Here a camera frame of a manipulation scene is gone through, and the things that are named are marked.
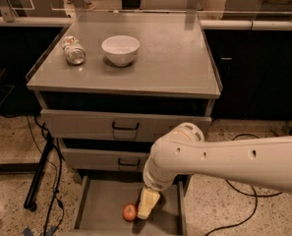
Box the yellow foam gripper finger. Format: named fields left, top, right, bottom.
left=137, top=188, right=160, bottom=219

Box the red apple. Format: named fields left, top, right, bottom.
left=122, top=204, right=138, bottom=222

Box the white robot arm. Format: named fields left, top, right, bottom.
left=138, top=123, right=292, bottom=219

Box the bottom grey drawer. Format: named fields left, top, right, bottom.
left=59, top=172, right=186, bottom=236

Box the grey drawer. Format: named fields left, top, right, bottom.
left=59, top=139, right=151, bottom=172
left=41, top=109, right=211, bottom=142
left=59, top=172, right=186, bottom=236

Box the middle grey drawer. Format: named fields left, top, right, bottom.
left=59, top=139, right=151, bottom=172

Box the top grey drawer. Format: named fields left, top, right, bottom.
left=41, top=109, right=211, bottom=142

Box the grey drawer cabinet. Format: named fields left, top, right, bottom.
left=28, top=12, right=220, bottom=236

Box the black stand leg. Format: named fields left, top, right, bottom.
left=24, top=134, right=53, bottom=211

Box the white ceramic bowl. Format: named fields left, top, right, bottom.
left=101, top=35, right=140, bottom=67

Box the crushed soda can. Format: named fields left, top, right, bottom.
left=61, top=35, right=86, bottom=65

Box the black floor cable right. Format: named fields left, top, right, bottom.
left=204, top=133, right=284, bottom=236

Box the black floor cable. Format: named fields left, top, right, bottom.
left=26, top=115, right=66, bottom=236
left=204, top=133, right=284, bottom=236

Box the black floor cable left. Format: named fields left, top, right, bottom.
left=26, top=115, right=66, bottom=236

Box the white counter rail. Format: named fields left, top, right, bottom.
left=0, top=16, right=292, bottom=31

